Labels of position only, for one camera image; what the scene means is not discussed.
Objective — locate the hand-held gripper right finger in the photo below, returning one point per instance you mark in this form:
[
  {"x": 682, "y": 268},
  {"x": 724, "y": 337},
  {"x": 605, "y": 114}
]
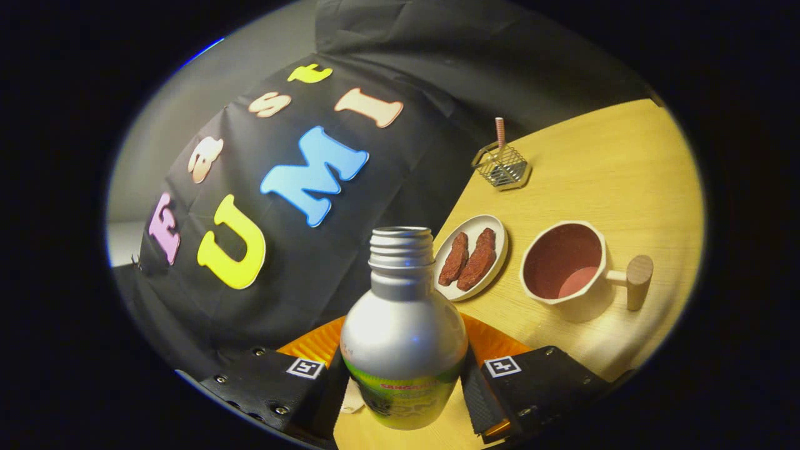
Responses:
[{"x": 550, "y": 381}]

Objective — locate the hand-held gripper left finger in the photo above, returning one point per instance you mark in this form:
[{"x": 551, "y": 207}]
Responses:
[{"x": 262, "y": 381}]

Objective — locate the silver juice bottle green label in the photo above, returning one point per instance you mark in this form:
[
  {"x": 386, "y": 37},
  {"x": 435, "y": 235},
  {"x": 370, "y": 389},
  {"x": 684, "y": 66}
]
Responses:
[{"x": 403, "y": 337}]

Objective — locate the brown meat slice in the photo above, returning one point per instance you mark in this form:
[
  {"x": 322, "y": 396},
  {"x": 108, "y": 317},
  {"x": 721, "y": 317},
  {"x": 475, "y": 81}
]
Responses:
[
  {"x": 478, "y": 259},
  {"x": 454, "y": 259}
]

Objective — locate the white oval plate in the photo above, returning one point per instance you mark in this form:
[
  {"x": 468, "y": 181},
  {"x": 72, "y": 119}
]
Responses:
[{"x": 498, "y": 240}]

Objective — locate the wooden table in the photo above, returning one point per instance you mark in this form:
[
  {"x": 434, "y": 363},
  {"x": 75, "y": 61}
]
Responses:
[{"x": 625, "y": 175}]

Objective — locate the pink striped straw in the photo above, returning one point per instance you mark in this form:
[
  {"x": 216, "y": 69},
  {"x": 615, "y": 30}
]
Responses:
[{"x": 500, "y": 131}]

